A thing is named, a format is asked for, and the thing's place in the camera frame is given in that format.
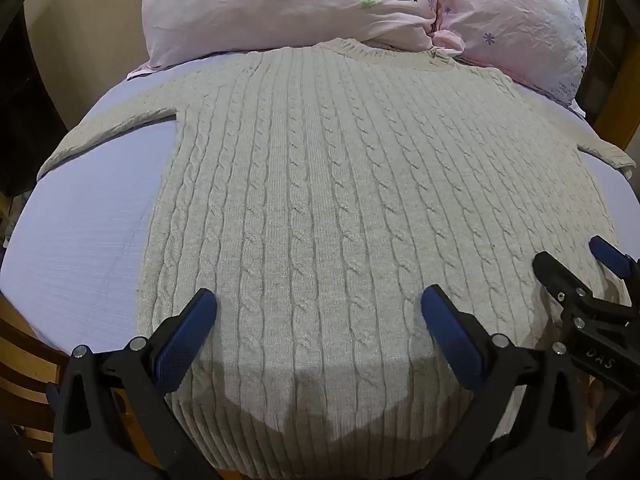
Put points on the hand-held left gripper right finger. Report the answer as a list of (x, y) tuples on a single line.
[(453, 340)]

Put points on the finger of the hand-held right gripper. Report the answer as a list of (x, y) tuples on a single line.
[(608, 254), (556, 274)]

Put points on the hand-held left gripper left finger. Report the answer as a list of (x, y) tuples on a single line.
[(184, 336)]

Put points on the lavender bed sheet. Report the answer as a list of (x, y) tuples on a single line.
[(75, 240)]

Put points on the pink floral pillow with tree print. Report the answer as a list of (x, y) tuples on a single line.
[(280, 5)]

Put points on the wooden bed frame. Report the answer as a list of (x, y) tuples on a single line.
[(25, 360)]

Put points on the wooden headboard post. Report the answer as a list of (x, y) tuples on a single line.
[(607, 60)]

